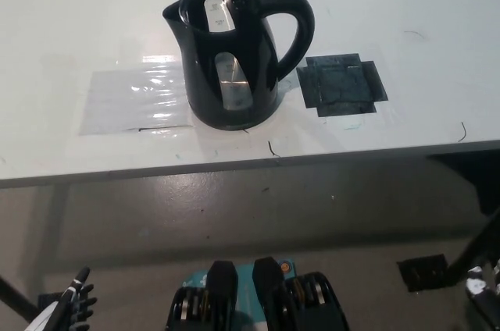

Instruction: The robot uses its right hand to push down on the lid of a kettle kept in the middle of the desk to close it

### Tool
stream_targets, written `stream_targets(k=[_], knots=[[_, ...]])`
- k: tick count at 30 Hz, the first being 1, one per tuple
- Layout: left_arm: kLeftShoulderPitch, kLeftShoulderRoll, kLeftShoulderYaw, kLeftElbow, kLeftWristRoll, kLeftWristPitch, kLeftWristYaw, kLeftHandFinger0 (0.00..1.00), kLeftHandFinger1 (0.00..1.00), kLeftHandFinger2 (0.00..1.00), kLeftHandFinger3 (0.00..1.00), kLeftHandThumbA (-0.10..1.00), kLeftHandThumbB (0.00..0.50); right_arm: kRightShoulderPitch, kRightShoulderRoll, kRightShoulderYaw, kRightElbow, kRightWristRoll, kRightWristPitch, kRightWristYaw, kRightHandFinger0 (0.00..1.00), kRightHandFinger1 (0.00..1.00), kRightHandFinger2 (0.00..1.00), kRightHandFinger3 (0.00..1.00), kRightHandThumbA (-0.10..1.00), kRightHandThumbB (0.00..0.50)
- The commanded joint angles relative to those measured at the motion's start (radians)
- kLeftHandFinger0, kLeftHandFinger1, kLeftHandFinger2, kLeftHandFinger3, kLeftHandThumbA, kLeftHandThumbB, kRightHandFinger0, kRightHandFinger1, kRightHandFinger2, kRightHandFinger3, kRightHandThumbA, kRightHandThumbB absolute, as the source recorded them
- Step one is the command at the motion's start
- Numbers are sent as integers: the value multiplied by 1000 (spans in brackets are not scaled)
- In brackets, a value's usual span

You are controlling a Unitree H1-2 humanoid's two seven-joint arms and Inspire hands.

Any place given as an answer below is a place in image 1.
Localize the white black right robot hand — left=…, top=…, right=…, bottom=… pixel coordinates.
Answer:
left=463, top=259, right=500, bottom=331

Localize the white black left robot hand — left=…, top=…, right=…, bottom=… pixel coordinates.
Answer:
left=25, top=266, right=98, bottom=331

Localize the black electric kettle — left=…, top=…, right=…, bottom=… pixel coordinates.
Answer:
left=162, top=0, right=316, bottom=132

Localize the black slanted table leg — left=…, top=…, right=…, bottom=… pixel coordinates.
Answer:
left=445, top=208, right=500, bottom=276
left=0, top=274, right=42, bottom=320

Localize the dark table underframe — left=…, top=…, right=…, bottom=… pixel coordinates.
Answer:
left=425, top=150, right=500, bottom=218

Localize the clear plastic tape patch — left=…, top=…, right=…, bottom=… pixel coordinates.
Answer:
left=77, top=53, right=195, bottom=137

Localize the black tape patch on table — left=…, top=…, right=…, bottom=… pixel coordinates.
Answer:
left=295, top=52, right=389, bottom=118

